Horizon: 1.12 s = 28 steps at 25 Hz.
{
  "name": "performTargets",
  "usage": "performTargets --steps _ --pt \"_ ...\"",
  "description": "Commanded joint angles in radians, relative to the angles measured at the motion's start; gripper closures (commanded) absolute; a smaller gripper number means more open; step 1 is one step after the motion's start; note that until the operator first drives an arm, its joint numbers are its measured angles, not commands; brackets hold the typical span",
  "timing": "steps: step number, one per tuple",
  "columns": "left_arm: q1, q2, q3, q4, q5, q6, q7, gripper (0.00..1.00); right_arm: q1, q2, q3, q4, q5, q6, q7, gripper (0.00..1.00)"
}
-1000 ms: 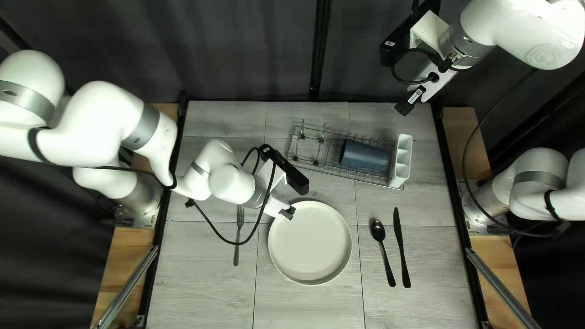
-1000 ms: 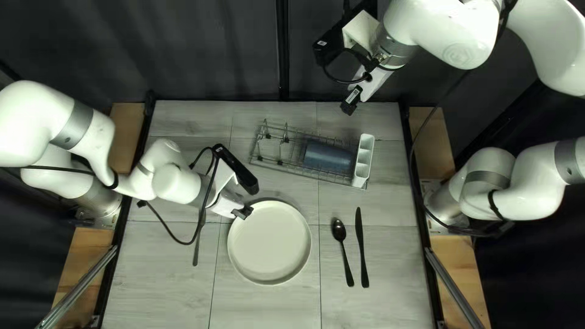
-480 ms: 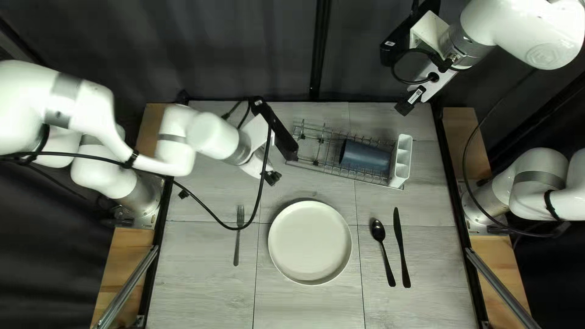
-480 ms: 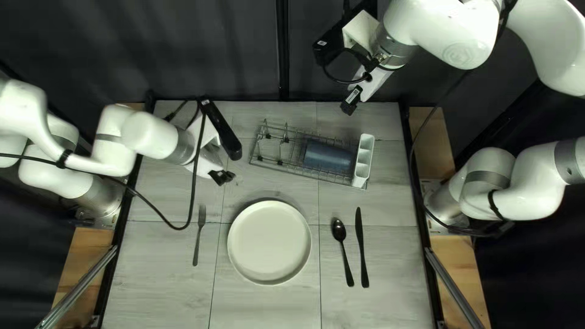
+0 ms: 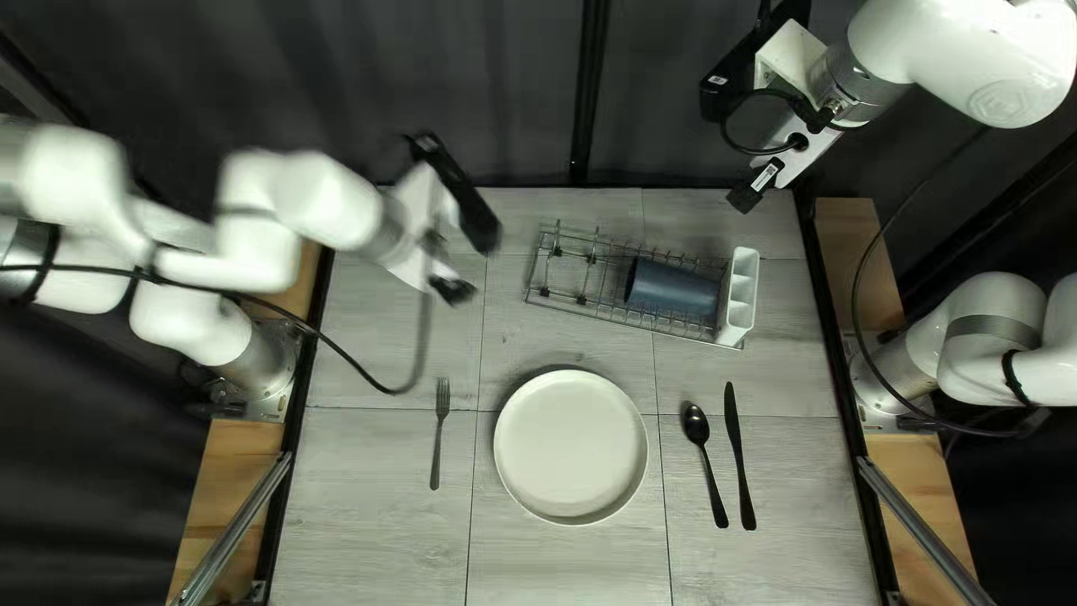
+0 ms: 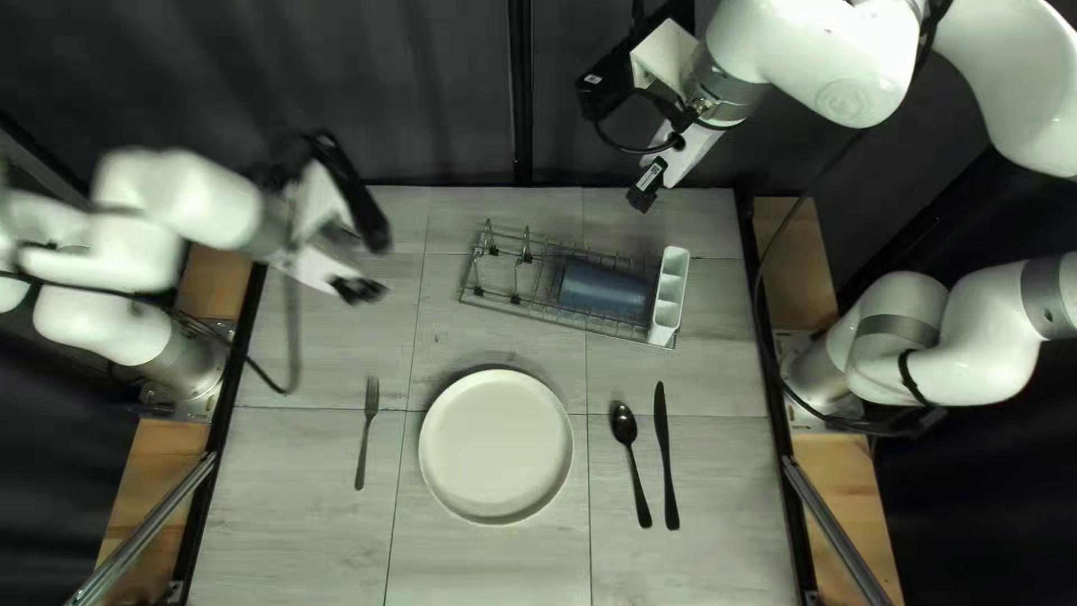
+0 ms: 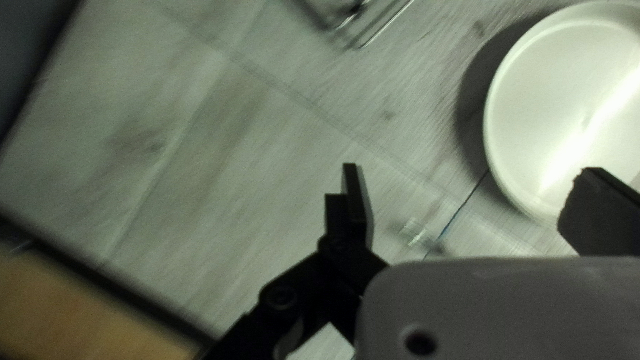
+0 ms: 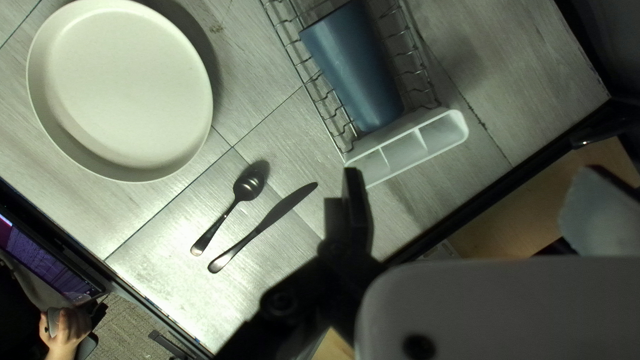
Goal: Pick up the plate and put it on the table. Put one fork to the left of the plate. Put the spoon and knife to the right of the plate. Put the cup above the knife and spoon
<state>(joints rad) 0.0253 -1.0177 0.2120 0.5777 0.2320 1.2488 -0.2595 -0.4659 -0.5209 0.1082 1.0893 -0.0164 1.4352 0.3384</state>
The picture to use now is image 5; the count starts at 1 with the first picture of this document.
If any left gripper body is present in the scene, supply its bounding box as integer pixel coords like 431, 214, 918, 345
383, 164, 464, 292

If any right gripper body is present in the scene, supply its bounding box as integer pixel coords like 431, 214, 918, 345
747, 118, 845, 193

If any dark blue cup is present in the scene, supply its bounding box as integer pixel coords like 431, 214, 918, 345
624, 256, 723, 320

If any silver fork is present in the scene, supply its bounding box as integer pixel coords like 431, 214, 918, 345
429, 377, 453, 493

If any pale round plate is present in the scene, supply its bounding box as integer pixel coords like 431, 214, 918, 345
493, 369, 650, 528

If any black spoon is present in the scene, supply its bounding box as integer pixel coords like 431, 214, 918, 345
682, 404, 730, 530

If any black knife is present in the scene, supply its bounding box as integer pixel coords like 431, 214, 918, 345
724, 381, 758, 532

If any white cutlery holder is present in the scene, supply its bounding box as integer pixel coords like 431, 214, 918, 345
715, 246, 762, 350

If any black cable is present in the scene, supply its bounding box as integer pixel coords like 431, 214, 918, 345
0, 263, 435, 397
849, 126, 1053, 439
721, 86, 831, 158

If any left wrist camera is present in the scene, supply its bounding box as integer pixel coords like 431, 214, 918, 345
406, 132, 504, 256

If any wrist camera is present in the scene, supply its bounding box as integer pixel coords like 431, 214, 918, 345
700, 0, 814, 124
406, 132, 504, 256

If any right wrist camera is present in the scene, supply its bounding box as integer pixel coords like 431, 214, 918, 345
700, 0, 814, 124

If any wire dish rack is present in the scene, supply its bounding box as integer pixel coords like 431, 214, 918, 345
523, 221, 760, 350

